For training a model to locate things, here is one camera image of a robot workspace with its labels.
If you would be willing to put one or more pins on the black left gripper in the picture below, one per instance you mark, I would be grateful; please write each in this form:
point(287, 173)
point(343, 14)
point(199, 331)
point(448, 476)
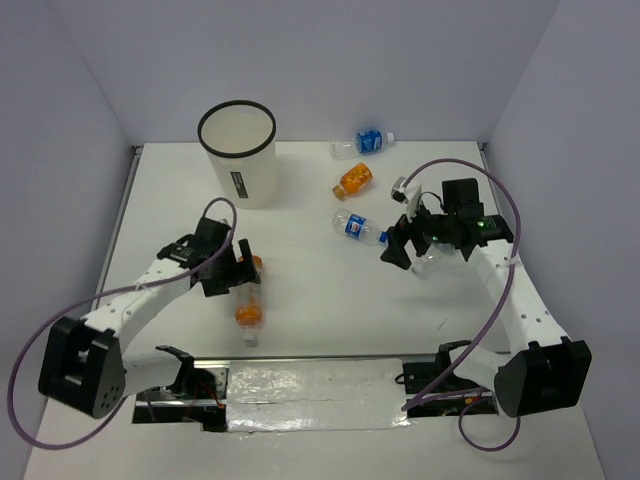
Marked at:
point(244, 272)

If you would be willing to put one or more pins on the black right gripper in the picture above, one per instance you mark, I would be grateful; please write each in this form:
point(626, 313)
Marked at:
point(400, 234)

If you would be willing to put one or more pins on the tall orange label clear bottle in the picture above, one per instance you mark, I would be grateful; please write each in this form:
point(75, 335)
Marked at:
point(249, 313)

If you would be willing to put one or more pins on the Pepsi blue label clear bottle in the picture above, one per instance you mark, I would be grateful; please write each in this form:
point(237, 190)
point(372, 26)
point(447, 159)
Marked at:
point(358, 228)

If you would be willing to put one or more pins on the small orange juice bottle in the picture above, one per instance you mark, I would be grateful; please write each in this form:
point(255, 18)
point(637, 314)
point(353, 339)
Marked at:
point(353, 181)

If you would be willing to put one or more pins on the Pocari Sweat blue label bottle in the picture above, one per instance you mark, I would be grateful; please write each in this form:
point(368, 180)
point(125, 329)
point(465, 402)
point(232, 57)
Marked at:
point(364, 143)

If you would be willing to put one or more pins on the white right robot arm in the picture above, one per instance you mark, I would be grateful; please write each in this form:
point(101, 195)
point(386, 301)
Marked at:
point(544, 369)

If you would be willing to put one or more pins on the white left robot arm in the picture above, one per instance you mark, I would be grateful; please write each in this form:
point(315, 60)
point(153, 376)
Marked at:
point(86, 365)

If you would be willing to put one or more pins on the white bin with black rim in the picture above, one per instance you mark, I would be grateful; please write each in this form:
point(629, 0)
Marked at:
point(239, 139)

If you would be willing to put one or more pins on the silver foil tape strip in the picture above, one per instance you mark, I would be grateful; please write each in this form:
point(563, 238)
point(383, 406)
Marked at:
point(315, 395)

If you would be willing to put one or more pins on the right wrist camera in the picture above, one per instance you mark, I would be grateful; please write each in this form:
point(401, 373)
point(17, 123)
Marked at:
point(408, 194)

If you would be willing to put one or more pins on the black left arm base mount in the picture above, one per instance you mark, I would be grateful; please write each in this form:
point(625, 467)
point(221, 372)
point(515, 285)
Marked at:
point(196, 395)

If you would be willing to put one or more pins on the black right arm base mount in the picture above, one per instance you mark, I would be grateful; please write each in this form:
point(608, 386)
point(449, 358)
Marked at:
point(451, 395)

